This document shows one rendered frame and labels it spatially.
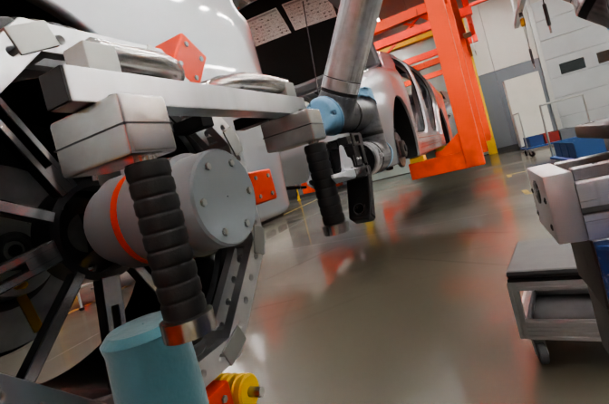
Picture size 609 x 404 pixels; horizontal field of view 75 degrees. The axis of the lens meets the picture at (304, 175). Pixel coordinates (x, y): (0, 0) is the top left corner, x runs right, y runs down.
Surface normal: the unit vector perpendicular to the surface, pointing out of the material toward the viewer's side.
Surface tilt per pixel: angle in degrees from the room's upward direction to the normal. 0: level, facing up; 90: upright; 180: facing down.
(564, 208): 90
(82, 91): 90
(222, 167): 90
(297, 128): 90
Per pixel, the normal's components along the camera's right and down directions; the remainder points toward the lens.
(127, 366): -0.13, 0.00
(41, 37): 0.86, -0.22
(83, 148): -0.43, 0.11
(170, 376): 0.66, -0.21
